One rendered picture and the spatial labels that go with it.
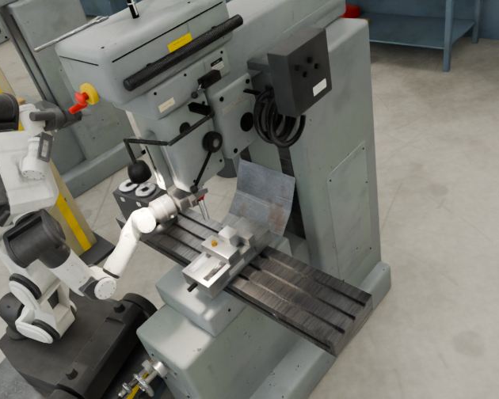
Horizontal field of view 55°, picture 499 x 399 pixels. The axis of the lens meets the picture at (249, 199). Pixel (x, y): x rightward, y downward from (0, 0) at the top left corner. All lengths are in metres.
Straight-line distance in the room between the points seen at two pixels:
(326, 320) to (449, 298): 1.37
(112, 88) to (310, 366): 1.64
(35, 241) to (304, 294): 0.91
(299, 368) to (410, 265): 1.02
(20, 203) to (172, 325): 0.82
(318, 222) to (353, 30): 0.79
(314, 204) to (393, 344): 1.01
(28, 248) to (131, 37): 0.69
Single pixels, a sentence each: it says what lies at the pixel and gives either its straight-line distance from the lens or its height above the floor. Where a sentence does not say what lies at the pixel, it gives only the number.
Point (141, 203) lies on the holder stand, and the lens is 2.08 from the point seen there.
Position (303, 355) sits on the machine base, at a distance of 2.48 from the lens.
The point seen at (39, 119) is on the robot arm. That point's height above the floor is 1.57.
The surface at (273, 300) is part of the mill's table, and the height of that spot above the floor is 0.94.
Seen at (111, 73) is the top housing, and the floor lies 1.83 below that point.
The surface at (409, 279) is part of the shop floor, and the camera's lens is 3.00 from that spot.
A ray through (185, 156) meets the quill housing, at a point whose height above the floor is 1.46.
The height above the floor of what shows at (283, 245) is 0.85.
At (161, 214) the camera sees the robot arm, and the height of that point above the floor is 1.26.
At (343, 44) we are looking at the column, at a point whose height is 1.54.
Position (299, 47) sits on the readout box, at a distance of 1.48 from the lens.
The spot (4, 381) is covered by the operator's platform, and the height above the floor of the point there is 0.40.
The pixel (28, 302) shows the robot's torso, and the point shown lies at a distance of 2.14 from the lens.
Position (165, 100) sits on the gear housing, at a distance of 1.46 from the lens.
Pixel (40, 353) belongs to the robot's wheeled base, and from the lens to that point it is 2.52.
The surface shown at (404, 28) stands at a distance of 5.54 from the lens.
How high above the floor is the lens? 2.28
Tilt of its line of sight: 38 degrees down
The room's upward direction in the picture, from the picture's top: 15 degrees counter-clockwise
